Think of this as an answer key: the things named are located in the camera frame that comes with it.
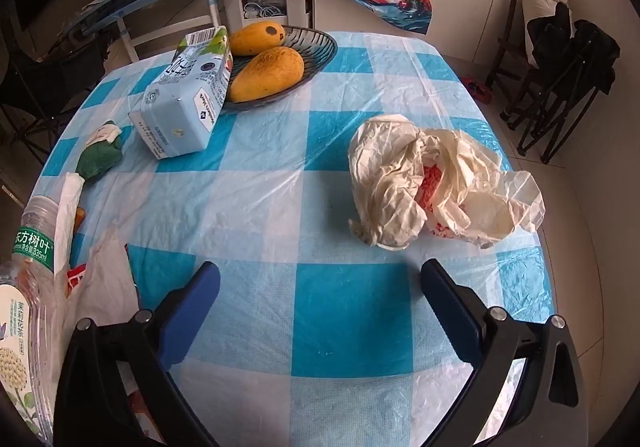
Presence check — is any red slipper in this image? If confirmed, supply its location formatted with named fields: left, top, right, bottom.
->
left=461, top=76, right=493, bottom=103

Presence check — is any dark glass fruit dish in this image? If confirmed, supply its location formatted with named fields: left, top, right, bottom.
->
left=215, top=25, right=339, bottom=114

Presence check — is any white sack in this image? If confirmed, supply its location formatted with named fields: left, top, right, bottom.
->
left=520, top=0, right=571, bottom=68

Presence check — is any yellow mango with dark spot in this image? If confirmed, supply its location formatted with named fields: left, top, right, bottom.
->
left=229, top=21, right=286, bottom=57

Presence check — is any blue checked plastic tablecloth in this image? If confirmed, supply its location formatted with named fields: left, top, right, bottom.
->
left=30, top=30, right=556, bottom=447

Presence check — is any white tissue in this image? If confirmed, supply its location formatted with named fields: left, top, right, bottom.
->
left=347, top=114, right=546, bottom=250

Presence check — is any clear bottle with floral label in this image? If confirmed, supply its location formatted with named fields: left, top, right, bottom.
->
left=0, top=262, right=66, bottom=443

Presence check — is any light blue milk carton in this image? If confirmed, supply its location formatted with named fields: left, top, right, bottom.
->
left=128, top=26, right=234, bottom=161

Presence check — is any red and orange snack wrapper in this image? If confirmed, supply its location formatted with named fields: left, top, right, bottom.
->
left=65, top=227, right=151, bottom=323

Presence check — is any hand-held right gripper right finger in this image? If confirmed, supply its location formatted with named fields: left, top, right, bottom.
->
left=419, top=258, right=588, bottom=447

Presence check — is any folded black camping chair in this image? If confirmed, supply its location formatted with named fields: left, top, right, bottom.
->
left=502, top=2, right=621, bottom=163

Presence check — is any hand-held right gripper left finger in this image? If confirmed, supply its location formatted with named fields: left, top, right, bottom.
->
left=54, top=261, right=222, bottom=447

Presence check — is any clear bottle with green label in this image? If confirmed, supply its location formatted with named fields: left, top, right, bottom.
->
left=10, top=196, right=68, bottom=288

